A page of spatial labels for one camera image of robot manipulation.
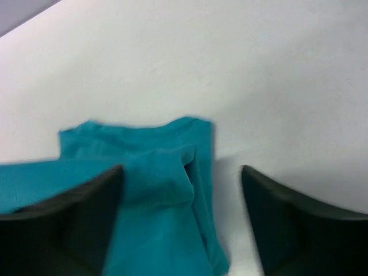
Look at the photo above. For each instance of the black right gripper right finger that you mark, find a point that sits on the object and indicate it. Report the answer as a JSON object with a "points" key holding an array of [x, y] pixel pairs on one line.
{"points": [[296, 234]]}

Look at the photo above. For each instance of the teal blue t-shirt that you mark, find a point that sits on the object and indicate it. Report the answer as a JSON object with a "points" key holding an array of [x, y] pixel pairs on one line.
{"points": [[164, 223]]}

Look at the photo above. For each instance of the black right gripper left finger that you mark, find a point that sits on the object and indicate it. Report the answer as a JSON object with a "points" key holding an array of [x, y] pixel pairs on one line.
{"points": [[67, 234]]}

